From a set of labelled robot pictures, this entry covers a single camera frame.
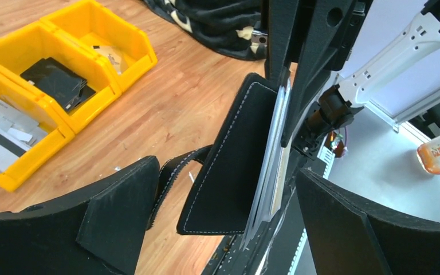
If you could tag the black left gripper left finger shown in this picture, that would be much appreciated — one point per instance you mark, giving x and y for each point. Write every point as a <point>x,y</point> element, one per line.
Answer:
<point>97,229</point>

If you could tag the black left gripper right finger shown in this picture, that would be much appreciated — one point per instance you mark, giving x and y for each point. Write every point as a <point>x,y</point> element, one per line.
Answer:
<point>350,234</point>

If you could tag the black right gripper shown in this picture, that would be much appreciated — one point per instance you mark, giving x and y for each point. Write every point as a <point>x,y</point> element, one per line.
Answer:
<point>280,18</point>

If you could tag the black leather card holder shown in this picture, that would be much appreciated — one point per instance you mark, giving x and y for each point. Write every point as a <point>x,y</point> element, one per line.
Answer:
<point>221,196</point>

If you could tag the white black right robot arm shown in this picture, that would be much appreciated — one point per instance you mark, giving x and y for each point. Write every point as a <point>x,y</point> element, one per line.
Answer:
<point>304,40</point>

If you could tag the yellow bin with cards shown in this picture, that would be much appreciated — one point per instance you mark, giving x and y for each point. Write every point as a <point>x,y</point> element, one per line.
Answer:
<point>59,133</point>

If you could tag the silver cards in bin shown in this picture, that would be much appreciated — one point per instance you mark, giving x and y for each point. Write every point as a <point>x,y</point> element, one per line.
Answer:
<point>18,134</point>

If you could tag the black card holders in bin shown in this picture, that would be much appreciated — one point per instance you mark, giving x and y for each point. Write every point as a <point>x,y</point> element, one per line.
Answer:
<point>66,87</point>

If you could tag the beige card in right bin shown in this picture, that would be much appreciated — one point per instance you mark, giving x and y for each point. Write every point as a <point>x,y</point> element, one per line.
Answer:
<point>114,56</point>

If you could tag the black plush flower blanket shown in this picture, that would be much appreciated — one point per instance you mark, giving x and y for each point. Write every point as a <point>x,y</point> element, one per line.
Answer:
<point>225,27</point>

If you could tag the yellow bin with holders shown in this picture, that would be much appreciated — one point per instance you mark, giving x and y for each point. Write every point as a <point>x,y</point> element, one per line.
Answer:
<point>22,48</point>

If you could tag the yellow bin right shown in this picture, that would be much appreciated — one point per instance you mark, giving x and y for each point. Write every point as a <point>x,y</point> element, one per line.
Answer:
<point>124,49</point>

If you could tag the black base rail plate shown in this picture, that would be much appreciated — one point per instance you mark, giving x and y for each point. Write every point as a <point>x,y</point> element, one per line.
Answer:
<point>276,248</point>

